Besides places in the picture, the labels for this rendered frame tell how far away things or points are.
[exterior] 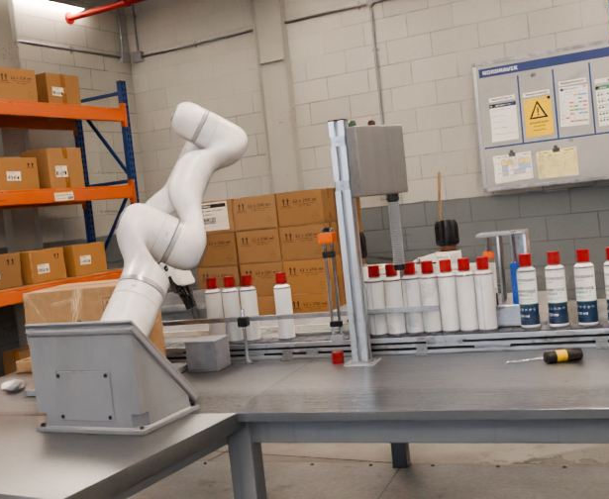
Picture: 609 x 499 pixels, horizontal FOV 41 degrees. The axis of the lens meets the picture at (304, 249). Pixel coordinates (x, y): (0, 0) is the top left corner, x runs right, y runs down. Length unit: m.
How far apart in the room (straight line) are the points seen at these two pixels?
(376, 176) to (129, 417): 0.92
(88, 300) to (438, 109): 5.11
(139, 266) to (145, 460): 0.56
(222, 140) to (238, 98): 5.62
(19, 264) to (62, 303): 4.01
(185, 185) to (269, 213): 3.83
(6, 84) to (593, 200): 4.49
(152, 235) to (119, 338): 0.37
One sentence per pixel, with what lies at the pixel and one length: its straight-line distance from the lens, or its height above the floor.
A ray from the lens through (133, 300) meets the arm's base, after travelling 1.96.
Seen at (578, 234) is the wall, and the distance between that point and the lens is 6.74.
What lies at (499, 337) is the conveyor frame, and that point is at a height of 0.87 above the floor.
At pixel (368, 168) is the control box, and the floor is 1.36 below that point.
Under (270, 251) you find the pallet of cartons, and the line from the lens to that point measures 6.00.
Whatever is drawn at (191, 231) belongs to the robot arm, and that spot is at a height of 1.24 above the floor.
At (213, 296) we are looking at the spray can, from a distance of 2.56.
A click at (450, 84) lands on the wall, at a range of 7.00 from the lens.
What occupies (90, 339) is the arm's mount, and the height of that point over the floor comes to 1.04.
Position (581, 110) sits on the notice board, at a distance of 6.59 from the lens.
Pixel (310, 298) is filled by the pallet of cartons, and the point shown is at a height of 0.61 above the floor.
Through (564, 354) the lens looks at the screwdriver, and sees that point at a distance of 2.11.
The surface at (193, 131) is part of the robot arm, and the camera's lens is 2.32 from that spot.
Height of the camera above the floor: 1.28
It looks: 3 degrees down
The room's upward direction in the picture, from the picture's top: 6 degrees counter-clockwise
